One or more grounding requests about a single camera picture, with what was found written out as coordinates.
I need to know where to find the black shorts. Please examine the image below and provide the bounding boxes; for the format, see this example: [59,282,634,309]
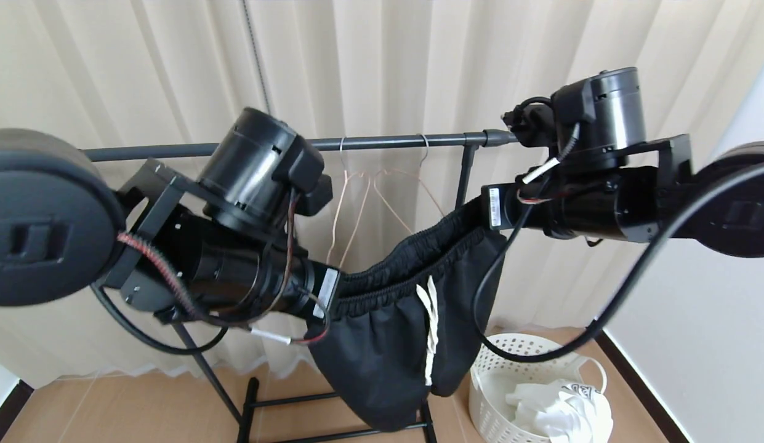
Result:
[308,197,509,431]

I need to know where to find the black clothes rack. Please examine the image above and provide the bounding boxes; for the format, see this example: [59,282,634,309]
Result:
[80,129,519,443]

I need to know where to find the white printed garment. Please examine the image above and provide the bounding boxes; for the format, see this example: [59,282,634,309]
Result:
[505,378,613,443]

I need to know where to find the pink clothes hanger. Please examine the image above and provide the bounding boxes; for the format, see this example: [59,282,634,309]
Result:
[326,137,382,265]
[372,134,448,237]

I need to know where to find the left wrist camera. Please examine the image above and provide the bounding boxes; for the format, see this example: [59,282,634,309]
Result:
[292,172,334,217]

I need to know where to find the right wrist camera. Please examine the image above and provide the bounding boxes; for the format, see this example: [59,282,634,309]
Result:
[502,95,558,148]

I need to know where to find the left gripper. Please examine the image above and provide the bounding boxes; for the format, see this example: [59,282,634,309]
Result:
[185,234,340,324]

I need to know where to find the beige curtain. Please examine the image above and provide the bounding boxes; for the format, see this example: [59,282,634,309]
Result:
[0,0,764,385]

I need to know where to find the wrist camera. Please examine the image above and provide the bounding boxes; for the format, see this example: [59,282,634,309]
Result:
[502,95,558,148]
[292,172,334,217]

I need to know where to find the black cable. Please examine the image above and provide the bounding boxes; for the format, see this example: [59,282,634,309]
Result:
[89,282,230,356]
[473,123,764,364]

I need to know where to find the white laundry basket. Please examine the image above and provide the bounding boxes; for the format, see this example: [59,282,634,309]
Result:
[468,332,609,443]

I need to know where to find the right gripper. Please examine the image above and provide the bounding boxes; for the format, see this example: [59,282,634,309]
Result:
[482,165,664,242]

